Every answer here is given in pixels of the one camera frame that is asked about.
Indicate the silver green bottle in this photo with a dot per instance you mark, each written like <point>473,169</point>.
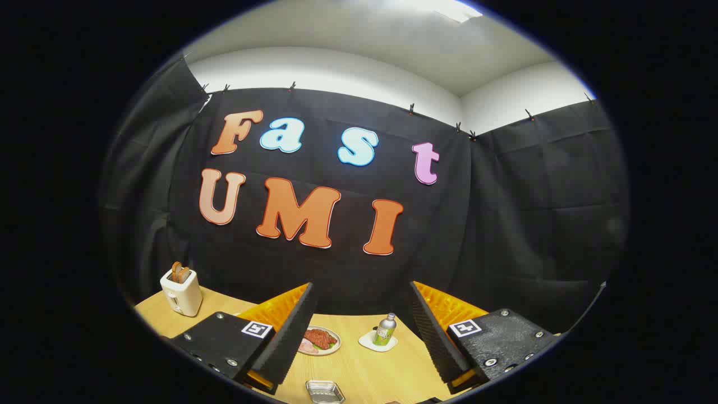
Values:
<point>385,334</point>

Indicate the white toaster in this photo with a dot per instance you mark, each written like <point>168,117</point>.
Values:
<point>185,297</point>

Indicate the brown toast slice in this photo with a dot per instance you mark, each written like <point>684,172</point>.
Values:
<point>176,272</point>
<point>185,275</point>

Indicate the brown steak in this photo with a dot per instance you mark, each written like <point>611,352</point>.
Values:
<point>320,338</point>

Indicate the white round food plate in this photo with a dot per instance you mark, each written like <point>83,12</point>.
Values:
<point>337,339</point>

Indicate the pink ham slice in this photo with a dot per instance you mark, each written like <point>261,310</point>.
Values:
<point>305,347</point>

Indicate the ceiling light panel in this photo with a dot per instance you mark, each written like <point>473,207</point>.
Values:
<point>457,10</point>

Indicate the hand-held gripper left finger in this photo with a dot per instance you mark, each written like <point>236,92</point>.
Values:
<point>291,336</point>

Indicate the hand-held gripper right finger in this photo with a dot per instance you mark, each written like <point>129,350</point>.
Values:
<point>435,336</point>

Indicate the small white coaster dish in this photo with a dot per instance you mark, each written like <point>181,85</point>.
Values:
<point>367,341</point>

